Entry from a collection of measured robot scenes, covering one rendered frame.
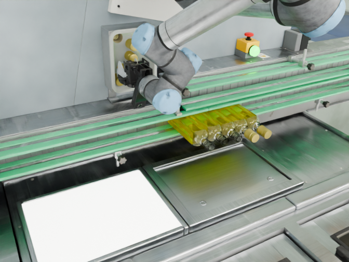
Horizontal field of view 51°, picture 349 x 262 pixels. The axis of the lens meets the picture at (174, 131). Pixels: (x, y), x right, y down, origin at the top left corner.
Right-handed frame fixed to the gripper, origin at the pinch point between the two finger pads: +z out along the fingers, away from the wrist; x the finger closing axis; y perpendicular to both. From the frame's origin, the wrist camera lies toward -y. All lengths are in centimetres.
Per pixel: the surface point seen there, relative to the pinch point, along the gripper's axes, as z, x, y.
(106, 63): 1.7, 5.9, 3.3
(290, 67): -14, -68, -7
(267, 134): -36, -39, -19
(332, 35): 15, -128, -9
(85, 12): 5.7, 10.1, 20.7
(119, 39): 1.0, 0.8, 11.5
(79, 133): -12.4, 22.2, -13.3
